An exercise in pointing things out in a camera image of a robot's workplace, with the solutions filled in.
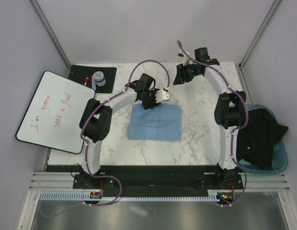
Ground white slotted cable duct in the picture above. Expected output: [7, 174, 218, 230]
[39, 191, 221, 202]

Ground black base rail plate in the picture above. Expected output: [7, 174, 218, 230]
[72, 164, 244, 208]

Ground teal plastic bin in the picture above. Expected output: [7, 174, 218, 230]
[236, 104, 289, 175]

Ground light blue long sleeve shirt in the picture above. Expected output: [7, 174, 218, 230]
[127, 103, 182, 141]

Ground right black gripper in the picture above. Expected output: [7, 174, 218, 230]
[173, 62, 201, 86]

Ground black mat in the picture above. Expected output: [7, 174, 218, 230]
[68, 65, 117, 93]

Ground blue white round container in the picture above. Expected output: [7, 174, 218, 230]
[93, 71, 106, 87]

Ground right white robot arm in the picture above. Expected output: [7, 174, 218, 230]
[173, 47, 248, 171]

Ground white dry-erase board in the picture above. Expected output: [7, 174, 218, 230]
[15, 71, 95, 154]

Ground red white marker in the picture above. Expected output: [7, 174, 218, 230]
[84, 77, 89, 86]

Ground light blue marker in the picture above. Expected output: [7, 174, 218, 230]
[91, 76, 96, 90]

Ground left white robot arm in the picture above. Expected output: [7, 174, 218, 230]
[79, 73, 161, 188]

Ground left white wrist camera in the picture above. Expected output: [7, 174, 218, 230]
[155, 90, 171, 103]

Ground black clothes in bin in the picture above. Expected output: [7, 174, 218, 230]
[236, 108, 289, 170]

